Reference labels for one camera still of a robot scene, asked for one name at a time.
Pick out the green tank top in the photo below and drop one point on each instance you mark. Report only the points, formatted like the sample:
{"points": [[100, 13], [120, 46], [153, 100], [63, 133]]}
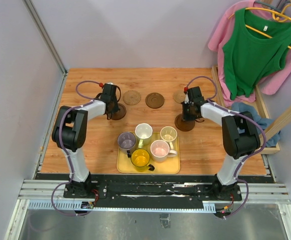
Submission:
{"points": [[257, 48]]}

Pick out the blue crumpled cloth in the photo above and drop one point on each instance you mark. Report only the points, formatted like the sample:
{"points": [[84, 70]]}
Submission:
{"points": [[263, 122]]}

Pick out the aluminium rail frame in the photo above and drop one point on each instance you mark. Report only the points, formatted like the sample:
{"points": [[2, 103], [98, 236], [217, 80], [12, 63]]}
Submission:
{"points": [[47, 217]]}

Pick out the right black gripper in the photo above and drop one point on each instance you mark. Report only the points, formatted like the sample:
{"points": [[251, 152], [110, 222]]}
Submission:
{"points": [[185, 117]]}

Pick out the large woven rattan coaster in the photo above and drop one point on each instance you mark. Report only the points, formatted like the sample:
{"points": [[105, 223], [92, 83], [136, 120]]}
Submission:
{"points": [[131, 97]]}

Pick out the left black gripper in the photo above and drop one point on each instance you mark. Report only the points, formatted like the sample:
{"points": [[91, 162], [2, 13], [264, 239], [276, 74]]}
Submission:
{"points": [[116, 109]]}

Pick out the brown wooden coaster top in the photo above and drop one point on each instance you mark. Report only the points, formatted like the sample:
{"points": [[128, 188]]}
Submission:
{"points": [[154, 100]]}

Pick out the brown wooden coaster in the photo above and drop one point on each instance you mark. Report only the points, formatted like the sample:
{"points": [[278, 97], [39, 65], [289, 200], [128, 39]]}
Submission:
{"points": [[183, 125], [154, 100], [120, 112]]}

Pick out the pink white mug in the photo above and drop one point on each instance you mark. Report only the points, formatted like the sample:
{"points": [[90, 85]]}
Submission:
{"points": [[160, 150]]}

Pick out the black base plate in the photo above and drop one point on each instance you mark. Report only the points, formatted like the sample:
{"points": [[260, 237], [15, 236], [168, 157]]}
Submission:
{"points": [[152, 191]]}

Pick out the yellow black-handled mug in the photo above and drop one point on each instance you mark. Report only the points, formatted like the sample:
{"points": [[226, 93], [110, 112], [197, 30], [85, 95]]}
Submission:
{"points": [[140, 160]]}

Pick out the cream beige mug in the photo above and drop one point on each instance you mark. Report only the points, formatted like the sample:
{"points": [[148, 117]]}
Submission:
{"points": [[169, 134]]}

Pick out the white green-handled mug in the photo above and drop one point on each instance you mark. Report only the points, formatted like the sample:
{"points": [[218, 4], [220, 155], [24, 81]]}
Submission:
{"points": [[143, 133]]}

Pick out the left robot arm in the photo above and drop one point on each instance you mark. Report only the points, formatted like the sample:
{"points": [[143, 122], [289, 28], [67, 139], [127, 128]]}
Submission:
{"points": [[69, 134]]}

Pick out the aluminium corner post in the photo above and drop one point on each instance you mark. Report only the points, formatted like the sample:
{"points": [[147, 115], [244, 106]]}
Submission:
{"points": [[44, 34]]}

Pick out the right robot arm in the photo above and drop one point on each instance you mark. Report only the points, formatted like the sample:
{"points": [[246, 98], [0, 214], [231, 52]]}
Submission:
{"points": [[240, 137]]}

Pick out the yellow plastic tray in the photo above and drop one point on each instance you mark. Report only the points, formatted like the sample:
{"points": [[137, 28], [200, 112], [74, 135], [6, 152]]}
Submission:
{"points": [[124, 165]]}

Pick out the purple grey mug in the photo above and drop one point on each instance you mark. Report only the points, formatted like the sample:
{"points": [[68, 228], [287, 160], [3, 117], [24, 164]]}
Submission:
{"points": [[127, 143]]}

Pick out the small woven rattan coaster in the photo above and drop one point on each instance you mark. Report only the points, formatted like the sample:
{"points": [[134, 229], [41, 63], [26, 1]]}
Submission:
{"points": [[179, 96]]}

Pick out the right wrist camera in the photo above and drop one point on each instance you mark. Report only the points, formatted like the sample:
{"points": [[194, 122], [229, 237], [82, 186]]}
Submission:
{"points": [[186, 100]]}

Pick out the pink t-shirt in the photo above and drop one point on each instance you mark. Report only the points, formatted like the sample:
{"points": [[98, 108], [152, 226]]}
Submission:
{"points": [[221, 36]]}

